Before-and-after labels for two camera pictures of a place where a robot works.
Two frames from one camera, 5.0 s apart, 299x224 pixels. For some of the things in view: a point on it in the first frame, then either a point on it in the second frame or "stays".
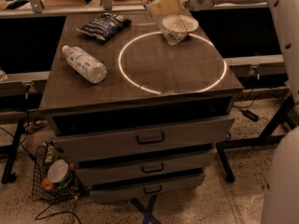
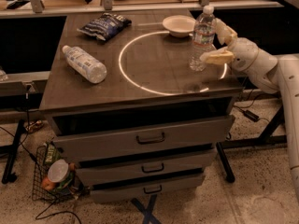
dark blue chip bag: (105, 26) stays
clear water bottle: (173, 24) → (204, 38)
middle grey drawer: (146, 168) stays
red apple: (47, 184) stays
